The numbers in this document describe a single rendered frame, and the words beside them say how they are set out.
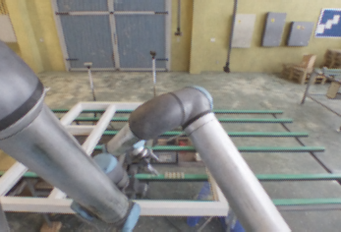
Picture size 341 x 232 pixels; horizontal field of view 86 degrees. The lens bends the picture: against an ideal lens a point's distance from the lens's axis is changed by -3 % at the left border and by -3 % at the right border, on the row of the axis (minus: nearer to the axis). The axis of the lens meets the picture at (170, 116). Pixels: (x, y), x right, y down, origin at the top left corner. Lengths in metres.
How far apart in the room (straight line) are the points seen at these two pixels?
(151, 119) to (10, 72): 0.37
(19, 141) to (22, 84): 0.08
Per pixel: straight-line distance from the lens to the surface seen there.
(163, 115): 0.54
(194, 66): 7.12
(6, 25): 9.06
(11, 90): 0.27
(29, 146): 0.33
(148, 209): 1.21
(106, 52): 7.66
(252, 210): 0.60
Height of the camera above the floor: 1.89
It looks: 28 degrees down
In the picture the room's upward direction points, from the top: straight up
